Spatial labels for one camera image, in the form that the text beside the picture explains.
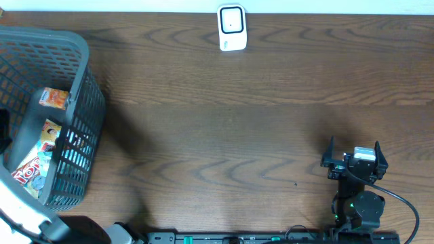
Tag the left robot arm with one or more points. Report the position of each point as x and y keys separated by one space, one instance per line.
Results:
x=25 y=219

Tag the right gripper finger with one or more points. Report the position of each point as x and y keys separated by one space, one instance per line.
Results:
x=327 y=156
x=380 y=159

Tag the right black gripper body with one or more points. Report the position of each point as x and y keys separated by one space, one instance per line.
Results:
x=338 y=167

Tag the light teal wipes pack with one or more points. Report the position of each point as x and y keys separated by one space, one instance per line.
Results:
x=75 y=162

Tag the grey plastic basket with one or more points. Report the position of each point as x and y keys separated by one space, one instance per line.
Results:
x=32 y=59

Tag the red Top chocolate bar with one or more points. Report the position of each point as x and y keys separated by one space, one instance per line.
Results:
x=27 y=171

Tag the white barcode scanner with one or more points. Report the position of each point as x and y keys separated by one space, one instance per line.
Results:
x=232 y=30

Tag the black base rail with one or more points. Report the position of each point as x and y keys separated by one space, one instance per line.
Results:
x=272 y=238

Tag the small orange snack box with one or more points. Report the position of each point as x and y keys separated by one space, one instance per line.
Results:
x=54 y=98

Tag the yellow chips bag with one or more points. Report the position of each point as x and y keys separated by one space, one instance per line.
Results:
x=44 y=149

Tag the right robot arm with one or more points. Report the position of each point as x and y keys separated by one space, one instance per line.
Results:
x=355 y=208

